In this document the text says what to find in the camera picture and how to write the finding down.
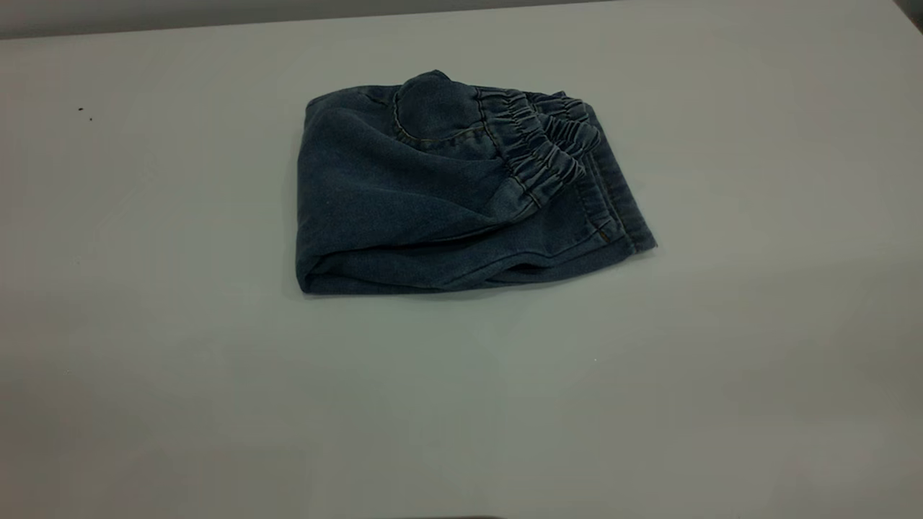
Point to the blue denim shorts with print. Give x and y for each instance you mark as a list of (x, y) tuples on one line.
[(396, 194)]

